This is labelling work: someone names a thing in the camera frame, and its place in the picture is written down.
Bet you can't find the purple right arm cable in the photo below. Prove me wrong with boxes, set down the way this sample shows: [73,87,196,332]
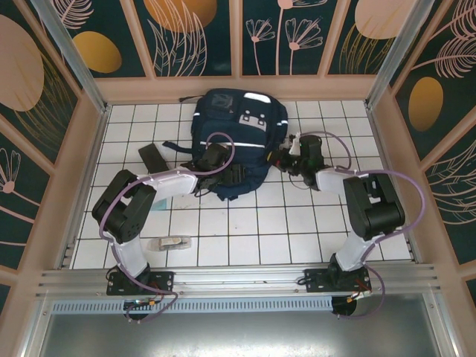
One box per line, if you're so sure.
[297,130,427,321]

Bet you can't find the long black pencil case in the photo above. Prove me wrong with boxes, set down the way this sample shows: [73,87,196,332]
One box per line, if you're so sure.
[138,143,171,175]

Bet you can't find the dark floral wall panel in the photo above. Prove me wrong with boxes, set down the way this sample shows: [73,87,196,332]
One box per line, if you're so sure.
[0,10,82,167]
[132,0,234,78]
[325,0,410,76]
[388,0,476,161]
[0,115,57,269]
[423,111,476,266]
[241,0,338,77]
[51,0,157,80]

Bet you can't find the grey metal sheet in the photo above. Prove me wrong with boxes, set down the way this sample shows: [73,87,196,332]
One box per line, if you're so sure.
[20,292,460,357]

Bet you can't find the aluminium corner post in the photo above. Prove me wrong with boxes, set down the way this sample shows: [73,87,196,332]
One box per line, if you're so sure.
[30,0,112,117]
[363,0,446,109]

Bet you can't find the navy blue student backpack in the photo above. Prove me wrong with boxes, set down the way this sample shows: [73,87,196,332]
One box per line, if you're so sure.
[162,88,291,202]

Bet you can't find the clear plastic pencil pouch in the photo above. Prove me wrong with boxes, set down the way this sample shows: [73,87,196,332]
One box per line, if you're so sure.
[148,234,193,253]

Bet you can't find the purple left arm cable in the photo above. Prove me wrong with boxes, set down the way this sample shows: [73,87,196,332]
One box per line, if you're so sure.
[98,131,236,324]

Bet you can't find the small wired power connector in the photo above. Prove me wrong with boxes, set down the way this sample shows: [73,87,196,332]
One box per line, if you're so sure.
[347,288,373,303]
[124,297,159,310]

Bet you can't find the slotted grey cable duct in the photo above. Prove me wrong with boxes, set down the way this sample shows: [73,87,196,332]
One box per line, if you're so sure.
[51,296,335,314]

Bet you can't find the long aluminium base rail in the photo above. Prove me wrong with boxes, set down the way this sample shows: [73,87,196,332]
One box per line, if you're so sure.
[35,263,446,298]

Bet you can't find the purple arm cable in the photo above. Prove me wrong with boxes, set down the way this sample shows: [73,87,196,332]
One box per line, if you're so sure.
[297,130,427,321]
[98,131,236,324]

